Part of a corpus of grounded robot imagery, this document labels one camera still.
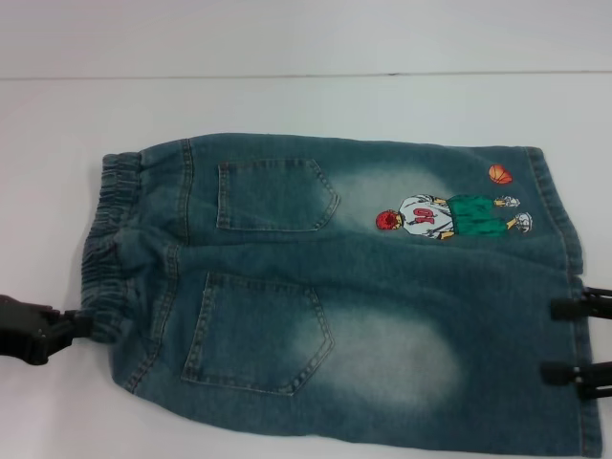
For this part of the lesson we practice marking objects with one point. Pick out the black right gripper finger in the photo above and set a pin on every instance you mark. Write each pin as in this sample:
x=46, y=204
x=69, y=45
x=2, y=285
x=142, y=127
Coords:
x=564, y=374
x=571, y=308

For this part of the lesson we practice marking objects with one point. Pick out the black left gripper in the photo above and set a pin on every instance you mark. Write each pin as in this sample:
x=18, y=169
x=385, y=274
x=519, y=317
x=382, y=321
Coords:
x=24, y=330

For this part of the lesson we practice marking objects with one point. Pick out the blue denim shorts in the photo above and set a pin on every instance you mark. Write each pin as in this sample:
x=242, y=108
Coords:
x=382, y=311

